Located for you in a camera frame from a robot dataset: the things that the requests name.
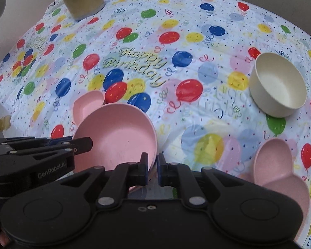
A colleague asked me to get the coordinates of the pink round bowl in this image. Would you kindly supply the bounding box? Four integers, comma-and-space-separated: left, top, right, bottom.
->
73, 103, 158, 173

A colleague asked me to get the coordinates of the small pink eared bowl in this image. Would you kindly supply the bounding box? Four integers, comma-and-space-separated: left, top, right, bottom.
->
73, 90, 105, 126

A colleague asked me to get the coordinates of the pink bear-shaped plate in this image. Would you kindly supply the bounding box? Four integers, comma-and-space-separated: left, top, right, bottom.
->
240, 138, 311, 246

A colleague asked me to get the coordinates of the cream round bowl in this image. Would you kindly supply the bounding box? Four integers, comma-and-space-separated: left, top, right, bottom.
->
249, 52, 307, 118

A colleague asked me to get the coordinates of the person's left hand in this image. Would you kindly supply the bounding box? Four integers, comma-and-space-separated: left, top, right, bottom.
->
0, 232, 10, 247

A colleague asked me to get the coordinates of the balloon birthday tablecloth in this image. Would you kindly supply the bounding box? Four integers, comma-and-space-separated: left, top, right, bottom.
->
0, 0, 311, 248

